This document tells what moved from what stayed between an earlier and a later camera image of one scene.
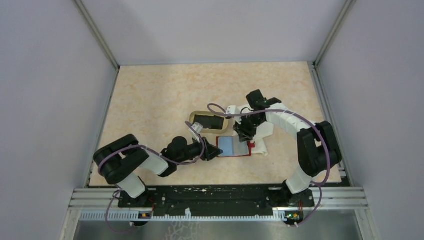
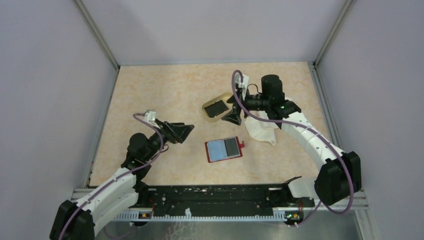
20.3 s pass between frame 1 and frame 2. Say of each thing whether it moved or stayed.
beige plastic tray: moved
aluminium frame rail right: stayed
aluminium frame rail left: stayed
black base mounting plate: stayed
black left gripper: moved
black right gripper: moved
